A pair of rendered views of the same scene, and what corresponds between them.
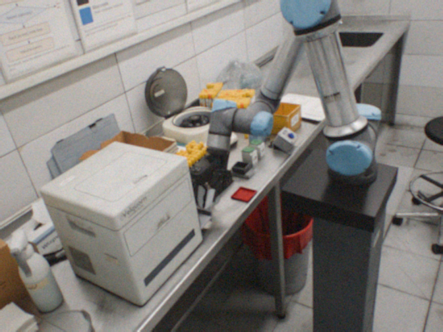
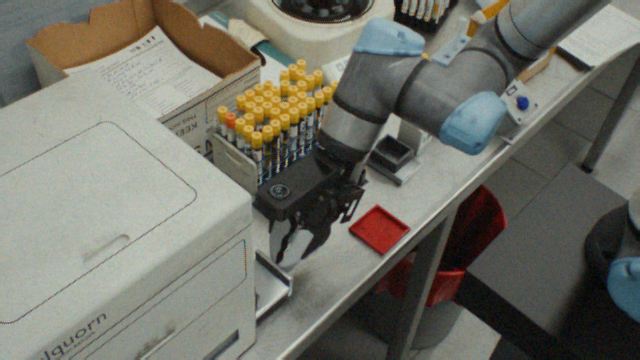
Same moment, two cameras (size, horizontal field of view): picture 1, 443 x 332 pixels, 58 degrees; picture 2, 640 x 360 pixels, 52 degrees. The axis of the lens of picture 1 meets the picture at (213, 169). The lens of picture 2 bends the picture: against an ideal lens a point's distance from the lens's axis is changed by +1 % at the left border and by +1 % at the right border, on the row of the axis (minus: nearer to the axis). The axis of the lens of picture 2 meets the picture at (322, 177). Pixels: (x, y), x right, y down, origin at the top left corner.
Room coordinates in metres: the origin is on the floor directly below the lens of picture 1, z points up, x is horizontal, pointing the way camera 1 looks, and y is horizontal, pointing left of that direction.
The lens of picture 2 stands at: (0.53, -0.01, 1.65)
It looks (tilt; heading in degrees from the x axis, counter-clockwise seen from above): 47 degrees down; 1
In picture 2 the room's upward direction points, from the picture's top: 6 degrees clockwise
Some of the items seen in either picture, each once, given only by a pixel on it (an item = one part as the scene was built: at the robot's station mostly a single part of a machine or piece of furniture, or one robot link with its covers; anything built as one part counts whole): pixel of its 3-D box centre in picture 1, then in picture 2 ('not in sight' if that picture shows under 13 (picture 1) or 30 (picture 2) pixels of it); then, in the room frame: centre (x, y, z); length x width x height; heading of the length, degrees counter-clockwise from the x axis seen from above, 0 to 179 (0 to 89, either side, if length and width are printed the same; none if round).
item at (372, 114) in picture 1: (358, 127); not in sight; (1.08, -0.45, 1.11); 0.13 x 0.12 x 0.14; 151
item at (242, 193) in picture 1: (244, 193); (379, 229); (1.14, -0.09, 0.88); 0.07 x 0.07 x 0.01; 52
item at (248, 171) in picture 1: (241, 168); (390, 156); (1.29, -0.11, 0.89); 0.09 x 0.05 x 0.04; 55
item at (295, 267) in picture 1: (277, 248); (417, 266); (1.56, -0.27, 0.22); 0.38 x 0.37 x 0.44; 142
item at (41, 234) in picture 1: (50, 216); not in sight; (1.10, 0.55, 0.94); 0.22 x 0.12 x 0.13; 146
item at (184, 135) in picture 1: (200, 130); (325, 23); (1.58, 0.03, 0.94); 0.30 x 0.24 x 0.12; 43
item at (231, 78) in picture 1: (229, 80); not in sight; (2.10, -0.16, 0.97); 0.26 x 0.17 x 0.19; 158
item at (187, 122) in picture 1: (196, 124); (320, 6); (1.60, 0.04, 0.97); 0.15 x 0.15 x 0.07
